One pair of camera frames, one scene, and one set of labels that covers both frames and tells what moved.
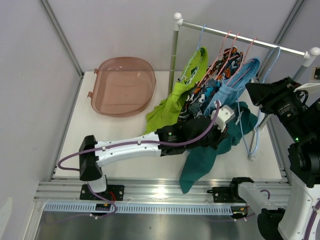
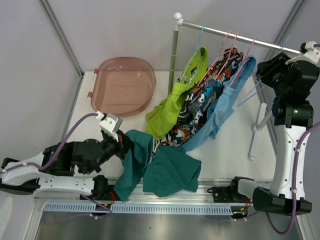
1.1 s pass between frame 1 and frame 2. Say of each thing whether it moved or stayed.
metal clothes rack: stayed
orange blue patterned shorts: stayed
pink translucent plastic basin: stayed
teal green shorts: moved
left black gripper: moved
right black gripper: moved
